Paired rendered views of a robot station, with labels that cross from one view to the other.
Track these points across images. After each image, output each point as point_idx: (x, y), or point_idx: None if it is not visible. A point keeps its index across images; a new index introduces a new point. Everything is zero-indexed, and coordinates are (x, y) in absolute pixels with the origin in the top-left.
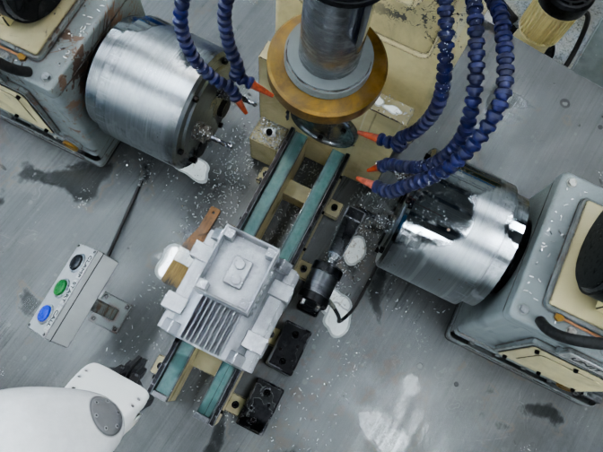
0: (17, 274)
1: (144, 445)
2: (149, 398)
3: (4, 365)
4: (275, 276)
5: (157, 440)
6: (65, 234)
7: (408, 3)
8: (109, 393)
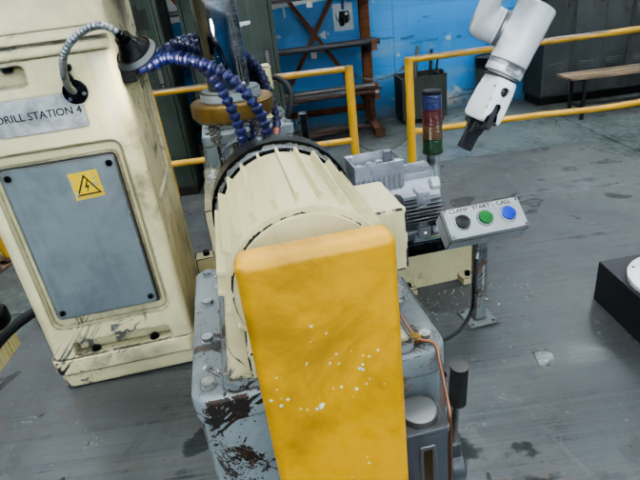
0: (541, 380)
1: (511, 261)
2: (467, 115)
3: (593, 335)
4: None
5: (502, 259)
6: (470, 379)
7: None
8: (480, 91)
